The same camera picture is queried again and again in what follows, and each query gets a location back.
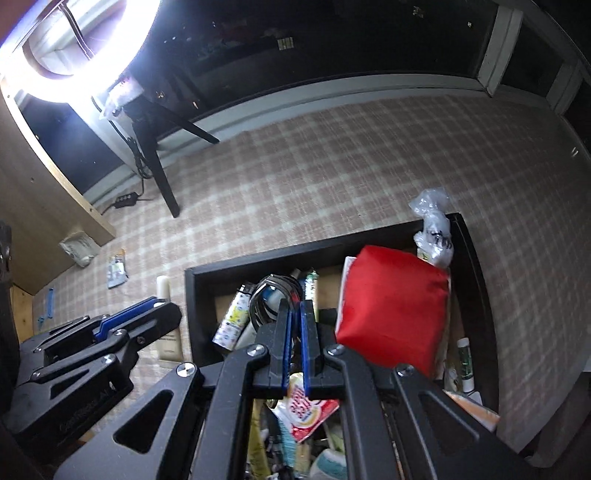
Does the coffee mate sachet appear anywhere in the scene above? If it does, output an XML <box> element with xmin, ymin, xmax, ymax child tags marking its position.
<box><xmin>107</xmin><ymin>249</ymin><xmax>128</xmax><ymax>289</ymax></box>

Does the light blue clothespin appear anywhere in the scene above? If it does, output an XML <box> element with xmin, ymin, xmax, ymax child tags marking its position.
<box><xmin>37</xmin><ymin>288</ymin><xmax>54</xmax><ymax>330</ymax></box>

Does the beige cream tube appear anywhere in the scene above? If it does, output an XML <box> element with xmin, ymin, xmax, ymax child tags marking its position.
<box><xmin>154</xmin><ymin>275</ymin><xmax>183</xmax><ymax>362</ymax></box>

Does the coffee mate packet in box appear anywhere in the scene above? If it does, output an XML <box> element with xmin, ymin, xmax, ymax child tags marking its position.
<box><xmin>271</xmin><ymin>372</ymin><xmax>339</xmax><ymax>443</ymax></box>

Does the patterned white lighter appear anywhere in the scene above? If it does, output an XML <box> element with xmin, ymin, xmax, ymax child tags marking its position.
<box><xmin>212</xmin><ymin>282</ymin><xmax>256</xmax><ymax>351</ymax></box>

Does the black storage box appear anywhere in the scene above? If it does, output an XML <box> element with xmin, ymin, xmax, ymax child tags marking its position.
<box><xmin>184</xmin><ymin>213</ymin><xmax>499</xmax><ymax>430</ymax></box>

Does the white foil packet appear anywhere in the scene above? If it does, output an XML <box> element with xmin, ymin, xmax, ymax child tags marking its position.
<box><xmin>59</xmin><ymin>231</ymin><xmax>100</xmax><ymax>268</ymax></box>

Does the red fabric pouch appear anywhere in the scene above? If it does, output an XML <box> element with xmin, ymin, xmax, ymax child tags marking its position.
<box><xmin>335</xmin><ymin>245</ymin><xmax>450</xmax><ymax>377</ymax></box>

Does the wooden cabinet panel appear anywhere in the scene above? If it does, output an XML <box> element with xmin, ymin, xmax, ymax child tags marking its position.
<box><xmin>1</xmin><ymin>94</ymin><xmax>116</xmax><ymax>295</ymax></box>

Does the green white lip balm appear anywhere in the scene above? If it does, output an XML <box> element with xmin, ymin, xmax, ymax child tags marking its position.
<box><xmin>457</xmin><ymin>337</ymin><xmax>475</xmax><ymax>393</ymax></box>

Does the clear plastic bag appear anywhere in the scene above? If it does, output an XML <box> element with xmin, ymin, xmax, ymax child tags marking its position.
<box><xmin>409</xmin><ymin>187</ymin><xmax>454</xmax><ymax>269</ymax></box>

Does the black tripod stand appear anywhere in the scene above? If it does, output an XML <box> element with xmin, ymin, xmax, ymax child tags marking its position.
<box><xmin>121</xmin><ymin>76</ymin><xmax>219</xmax><ymax>218</ymax></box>

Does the black coiled cable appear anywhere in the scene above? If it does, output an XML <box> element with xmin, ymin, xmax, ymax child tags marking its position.
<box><xmin>247</xmin><ymin>273</ymin><xmax>304</xmax><ymax>326</ymax></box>

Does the black inline switch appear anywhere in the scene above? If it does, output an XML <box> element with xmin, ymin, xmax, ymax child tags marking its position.
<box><xmin>102</xmin><ymin>192</ymin><xmax>140</xmax><ymax>215</ymax></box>

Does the ring light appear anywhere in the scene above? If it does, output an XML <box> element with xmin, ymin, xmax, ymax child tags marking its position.
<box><xmin>0</xmin><ymin>0</ymin><xmax>164</xmax><ymax>105</ymax></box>

